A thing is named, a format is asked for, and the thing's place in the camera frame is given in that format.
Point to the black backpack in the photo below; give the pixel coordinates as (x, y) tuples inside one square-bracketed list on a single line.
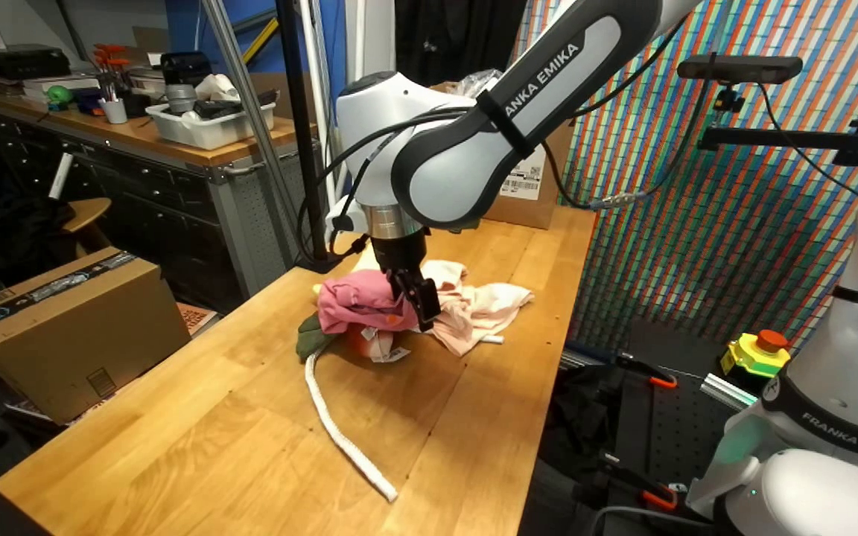
[(13, 234)]

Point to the white cup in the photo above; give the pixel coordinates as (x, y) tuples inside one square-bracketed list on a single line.
[(113, 107)]

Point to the wooden top counter cabinet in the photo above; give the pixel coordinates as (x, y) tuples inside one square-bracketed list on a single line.
[(150, 198)]

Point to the yellow-green cloth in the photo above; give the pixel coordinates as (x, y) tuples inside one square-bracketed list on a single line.
[(309, 341)]

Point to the yellow red emergency stop button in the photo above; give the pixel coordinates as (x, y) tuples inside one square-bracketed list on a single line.
[(752, 356)]

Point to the peach cloth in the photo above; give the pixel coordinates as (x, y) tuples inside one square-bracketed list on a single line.
[(478, 302)]

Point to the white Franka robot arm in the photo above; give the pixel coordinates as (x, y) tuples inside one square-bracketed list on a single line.
[(447, 167)]

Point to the red tomato plush with tag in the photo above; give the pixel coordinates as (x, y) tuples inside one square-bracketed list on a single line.
[(360, 347)]

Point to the wooden stool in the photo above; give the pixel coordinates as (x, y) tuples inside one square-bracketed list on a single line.
[(86, 211)]

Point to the black stereo camera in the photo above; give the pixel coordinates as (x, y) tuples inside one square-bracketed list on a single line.
[(736, 70)]

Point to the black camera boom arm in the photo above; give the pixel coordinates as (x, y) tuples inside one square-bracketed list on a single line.
[(776, 137)]

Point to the silver aluminium pole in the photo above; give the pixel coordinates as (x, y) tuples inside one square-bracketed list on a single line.
[(244, 98)]

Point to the pink cloth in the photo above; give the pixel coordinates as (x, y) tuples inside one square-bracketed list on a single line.
[(359, 302)]

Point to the cardboard box with white label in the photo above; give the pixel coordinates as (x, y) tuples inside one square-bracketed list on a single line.
[(531, 198)]

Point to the black vertical pole stand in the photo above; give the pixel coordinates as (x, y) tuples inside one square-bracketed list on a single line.
[(298, 130)]

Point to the cardboard box with black tape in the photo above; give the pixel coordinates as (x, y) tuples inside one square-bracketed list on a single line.
[(73, 336)]

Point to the white plastic bin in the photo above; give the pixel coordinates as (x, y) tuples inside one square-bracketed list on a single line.
[(199, 130)]

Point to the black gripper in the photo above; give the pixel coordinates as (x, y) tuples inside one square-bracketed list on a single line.
[(402, 259)]

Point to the black orange clamp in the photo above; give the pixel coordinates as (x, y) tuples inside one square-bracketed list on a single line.
[(658, 380), (658, 499)]

